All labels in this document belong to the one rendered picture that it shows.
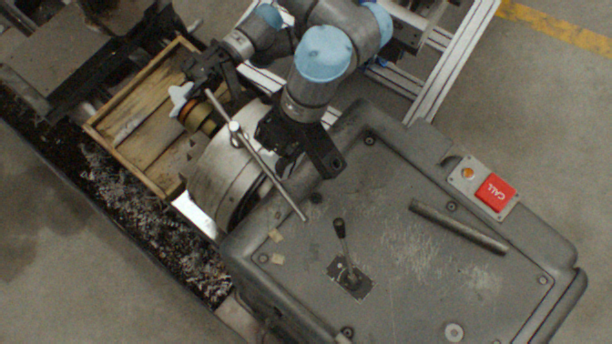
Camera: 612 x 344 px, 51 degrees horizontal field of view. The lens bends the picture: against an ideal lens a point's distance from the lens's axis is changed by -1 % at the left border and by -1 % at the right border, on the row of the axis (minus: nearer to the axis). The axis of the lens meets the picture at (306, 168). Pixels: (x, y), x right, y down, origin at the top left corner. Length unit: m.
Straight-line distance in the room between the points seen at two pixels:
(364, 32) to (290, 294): 0.50
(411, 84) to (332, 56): 1.63
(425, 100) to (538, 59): 0.68
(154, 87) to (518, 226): 1.00
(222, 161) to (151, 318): 1.29
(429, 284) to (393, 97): 1.37
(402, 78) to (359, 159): 1.28
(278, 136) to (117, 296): 1.58
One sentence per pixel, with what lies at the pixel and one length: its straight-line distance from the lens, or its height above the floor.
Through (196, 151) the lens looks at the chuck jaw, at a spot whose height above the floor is 1.11.
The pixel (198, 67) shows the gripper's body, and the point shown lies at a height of 1.11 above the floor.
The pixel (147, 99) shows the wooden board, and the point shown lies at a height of 0.88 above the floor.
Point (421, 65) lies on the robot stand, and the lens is 2.58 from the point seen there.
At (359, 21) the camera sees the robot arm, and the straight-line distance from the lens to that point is 1.00.
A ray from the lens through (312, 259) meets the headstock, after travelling 1.21.
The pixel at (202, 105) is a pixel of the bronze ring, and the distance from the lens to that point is 1.47.
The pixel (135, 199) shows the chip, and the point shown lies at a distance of 1.99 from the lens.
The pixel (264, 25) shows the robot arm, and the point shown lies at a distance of 1.56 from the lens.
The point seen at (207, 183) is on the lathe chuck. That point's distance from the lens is 1.33.
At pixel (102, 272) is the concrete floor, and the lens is 2.57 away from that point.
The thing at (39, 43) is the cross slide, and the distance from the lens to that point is 1.81.
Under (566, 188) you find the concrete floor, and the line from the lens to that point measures 2.80.
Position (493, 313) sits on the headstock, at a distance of 1.25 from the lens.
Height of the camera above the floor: 2.44
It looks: 71 degrees down
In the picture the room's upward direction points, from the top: 6 degrees clockwise
